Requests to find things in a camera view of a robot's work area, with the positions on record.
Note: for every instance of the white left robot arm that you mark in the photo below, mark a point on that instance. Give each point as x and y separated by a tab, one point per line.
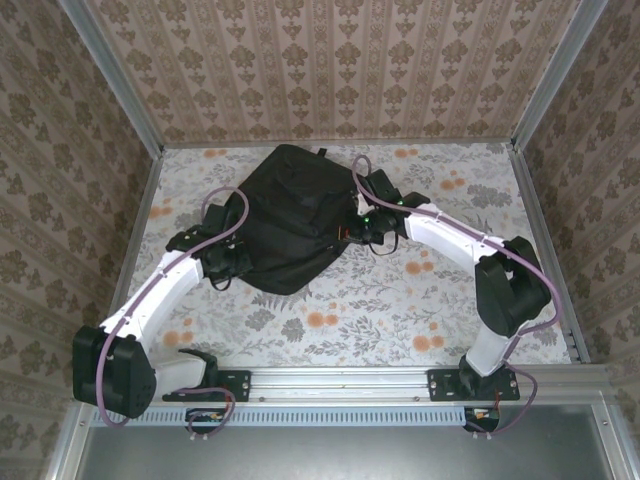
155	295

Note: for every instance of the black connector box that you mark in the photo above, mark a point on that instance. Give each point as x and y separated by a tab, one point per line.
200	417
482	417

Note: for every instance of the aluminium side rail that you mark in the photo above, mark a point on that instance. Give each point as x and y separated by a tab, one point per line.
539	225
132	250

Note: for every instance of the floral tablecloth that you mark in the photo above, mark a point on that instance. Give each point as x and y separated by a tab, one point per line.
350	325

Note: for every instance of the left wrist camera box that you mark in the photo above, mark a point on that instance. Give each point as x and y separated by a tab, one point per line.
231	245

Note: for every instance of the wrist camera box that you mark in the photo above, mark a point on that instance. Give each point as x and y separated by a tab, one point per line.
359	202
231	245

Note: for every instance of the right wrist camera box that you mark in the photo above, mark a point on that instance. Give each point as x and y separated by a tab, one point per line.
359	202

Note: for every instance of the black backpack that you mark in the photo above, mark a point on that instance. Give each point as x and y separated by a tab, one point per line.
295	215

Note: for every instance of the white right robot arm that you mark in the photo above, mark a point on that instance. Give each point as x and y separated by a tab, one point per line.
450	230

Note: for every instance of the steel lower shelf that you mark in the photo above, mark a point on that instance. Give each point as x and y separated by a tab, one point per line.
350	455

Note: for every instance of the aluminium frame post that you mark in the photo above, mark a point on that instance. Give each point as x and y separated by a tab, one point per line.
555	75
120	85

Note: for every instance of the aluminium mounting rail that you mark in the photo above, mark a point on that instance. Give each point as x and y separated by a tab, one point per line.
340	382

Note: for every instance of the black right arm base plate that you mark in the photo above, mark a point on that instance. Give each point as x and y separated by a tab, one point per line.
442	385

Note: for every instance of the aluminium back rail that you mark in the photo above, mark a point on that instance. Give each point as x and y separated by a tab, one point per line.
200	145

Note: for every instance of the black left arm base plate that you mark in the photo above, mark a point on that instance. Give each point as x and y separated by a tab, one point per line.
235	385

